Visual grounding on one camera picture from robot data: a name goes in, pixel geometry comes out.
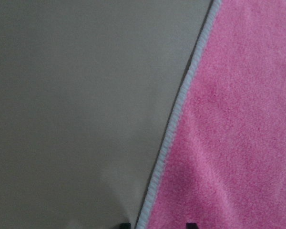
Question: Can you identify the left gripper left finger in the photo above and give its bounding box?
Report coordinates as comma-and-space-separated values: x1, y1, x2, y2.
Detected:
120, 222, 131, 229

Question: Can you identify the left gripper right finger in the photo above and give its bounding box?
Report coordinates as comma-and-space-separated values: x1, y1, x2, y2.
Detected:
186, 222, 197, 229

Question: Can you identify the pink and grey towel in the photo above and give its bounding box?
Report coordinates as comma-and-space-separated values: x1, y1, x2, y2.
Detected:
136, 0, 286, 229

